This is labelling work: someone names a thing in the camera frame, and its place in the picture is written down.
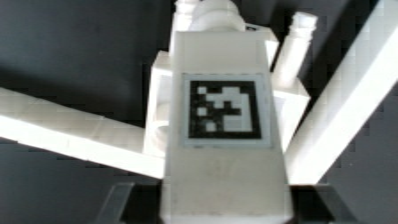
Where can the white chair seat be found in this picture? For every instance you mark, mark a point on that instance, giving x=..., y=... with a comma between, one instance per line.
x=284, y=54

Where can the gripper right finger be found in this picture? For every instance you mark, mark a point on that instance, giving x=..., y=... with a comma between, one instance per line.
x=318, y=206

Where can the white chair leg with tag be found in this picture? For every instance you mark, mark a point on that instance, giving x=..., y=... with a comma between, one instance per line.
x=224, y=183

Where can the white U-shaped boundary fence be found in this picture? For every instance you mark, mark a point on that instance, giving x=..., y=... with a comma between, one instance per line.
x=78, y=42

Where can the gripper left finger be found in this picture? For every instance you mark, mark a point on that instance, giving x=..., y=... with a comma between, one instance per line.
x=131, y=205

